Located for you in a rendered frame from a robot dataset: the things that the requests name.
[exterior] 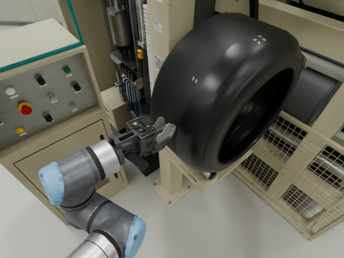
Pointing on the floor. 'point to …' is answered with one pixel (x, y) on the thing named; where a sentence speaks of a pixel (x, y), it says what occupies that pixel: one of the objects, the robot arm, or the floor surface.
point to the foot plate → (169, 200)
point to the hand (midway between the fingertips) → (172, 128)
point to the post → (173, 33)
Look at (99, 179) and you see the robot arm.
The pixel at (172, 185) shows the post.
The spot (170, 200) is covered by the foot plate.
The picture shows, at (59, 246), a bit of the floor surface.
